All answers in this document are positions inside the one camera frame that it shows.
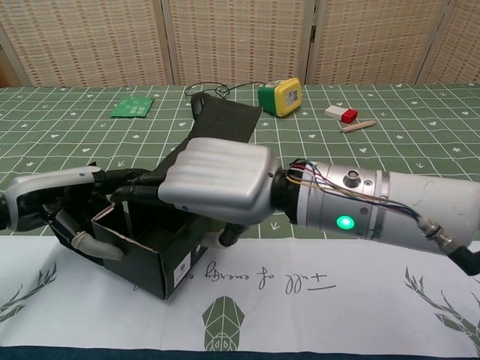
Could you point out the black foldable paper box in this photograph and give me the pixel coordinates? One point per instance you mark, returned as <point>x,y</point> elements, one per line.
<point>150,262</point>

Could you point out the green circuit board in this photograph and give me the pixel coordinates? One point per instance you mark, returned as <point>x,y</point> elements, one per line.
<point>133,107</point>

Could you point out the green yellow tape measure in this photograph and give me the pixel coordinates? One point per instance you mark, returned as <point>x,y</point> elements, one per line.
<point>281,97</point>

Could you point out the short wooden pencil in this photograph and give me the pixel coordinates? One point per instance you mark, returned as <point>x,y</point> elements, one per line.
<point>358,126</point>

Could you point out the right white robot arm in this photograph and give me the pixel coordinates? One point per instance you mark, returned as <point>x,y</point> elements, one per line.
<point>412,202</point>

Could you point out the woven folding screen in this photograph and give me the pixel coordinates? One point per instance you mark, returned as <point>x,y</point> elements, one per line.
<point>240,37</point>

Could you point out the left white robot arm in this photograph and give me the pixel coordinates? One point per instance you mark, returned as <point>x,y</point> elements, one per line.
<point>3,213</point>

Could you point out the white red eraser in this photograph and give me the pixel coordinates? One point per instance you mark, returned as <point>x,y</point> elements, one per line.
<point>341,113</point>

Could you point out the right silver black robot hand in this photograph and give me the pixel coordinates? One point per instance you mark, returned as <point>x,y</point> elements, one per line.
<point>221,180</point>

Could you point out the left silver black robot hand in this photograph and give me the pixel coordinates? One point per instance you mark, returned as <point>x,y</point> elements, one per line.
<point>48,183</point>

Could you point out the black computer mouse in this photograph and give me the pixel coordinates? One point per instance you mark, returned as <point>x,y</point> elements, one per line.
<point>197,103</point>

